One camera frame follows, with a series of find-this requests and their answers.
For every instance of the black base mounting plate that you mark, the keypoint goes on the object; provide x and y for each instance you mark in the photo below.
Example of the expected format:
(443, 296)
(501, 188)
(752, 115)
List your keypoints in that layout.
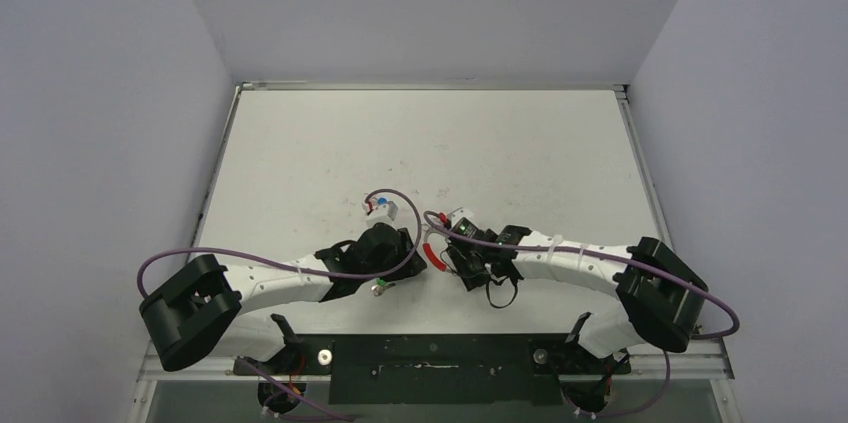
(444, 368)

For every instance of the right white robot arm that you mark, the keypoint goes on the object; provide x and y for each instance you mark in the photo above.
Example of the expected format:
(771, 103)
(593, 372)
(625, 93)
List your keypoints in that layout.
(659, 297)

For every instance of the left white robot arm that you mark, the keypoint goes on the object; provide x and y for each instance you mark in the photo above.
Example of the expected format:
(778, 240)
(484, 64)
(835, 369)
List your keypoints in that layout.
(214, 305)

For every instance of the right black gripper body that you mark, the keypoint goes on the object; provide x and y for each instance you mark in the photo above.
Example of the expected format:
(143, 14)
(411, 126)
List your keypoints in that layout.
(454, 250)

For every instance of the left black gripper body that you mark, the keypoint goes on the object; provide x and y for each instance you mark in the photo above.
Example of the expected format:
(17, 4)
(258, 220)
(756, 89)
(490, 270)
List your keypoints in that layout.
(406, 270)

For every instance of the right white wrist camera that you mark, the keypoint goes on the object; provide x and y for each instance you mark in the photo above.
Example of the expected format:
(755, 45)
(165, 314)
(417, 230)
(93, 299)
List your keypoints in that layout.
(459, 214)

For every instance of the metal keyring with red handle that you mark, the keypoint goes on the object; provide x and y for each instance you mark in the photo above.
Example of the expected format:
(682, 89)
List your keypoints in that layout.
(430, 254)

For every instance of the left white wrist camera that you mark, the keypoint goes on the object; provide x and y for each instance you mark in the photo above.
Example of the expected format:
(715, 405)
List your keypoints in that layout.
(380, 214)

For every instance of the green capped key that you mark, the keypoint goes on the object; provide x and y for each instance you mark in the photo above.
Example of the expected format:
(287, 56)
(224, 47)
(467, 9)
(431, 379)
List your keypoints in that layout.
(381, 287)

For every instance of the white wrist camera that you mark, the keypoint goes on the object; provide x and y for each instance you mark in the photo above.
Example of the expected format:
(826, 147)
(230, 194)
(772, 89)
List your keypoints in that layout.
(380, 214)
(459, 214)

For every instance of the aluminium table frame rail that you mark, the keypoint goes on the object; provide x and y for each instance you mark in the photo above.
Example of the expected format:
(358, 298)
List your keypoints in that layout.
(295, 170)

